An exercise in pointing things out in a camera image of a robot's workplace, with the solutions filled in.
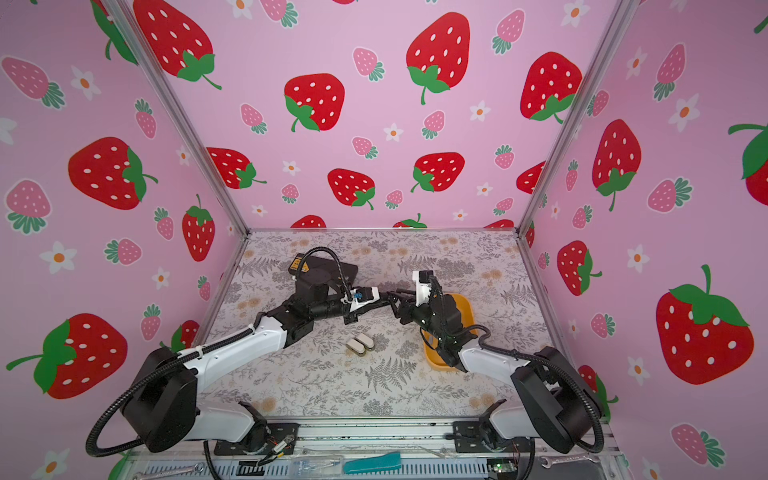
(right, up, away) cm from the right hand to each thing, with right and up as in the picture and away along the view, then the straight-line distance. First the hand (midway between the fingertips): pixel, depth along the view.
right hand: (390, 293), depth 81 cm
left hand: (-3, 0, -2) cm, 4 cm away
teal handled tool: (0, -39, -11) cm, 41 cm away
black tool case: (-26, +5, +27) cm, 38 cm away
